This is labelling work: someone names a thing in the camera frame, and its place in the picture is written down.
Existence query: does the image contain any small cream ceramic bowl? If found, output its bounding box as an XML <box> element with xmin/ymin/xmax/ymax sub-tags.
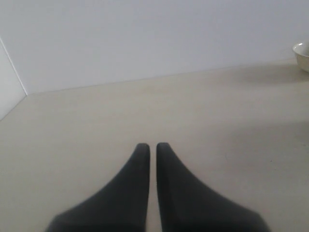
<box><xmin>293</xmin><ymin>41</ymin><xmax>309</xmax><ymax>73</ymax></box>

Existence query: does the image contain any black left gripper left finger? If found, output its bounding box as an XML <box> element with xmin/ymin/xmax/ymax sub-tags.
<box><xmin>46</xmin><ymin>143</ymin><xmax>150</xmax><ymax>232</ymax></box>

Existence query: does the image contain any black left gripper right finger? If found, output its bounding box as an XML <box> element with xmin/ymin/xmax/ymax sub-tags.
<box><xmin>156</xmin><ymin>143</ymin><xmax>269</xmax><ymax>232</ymax></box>

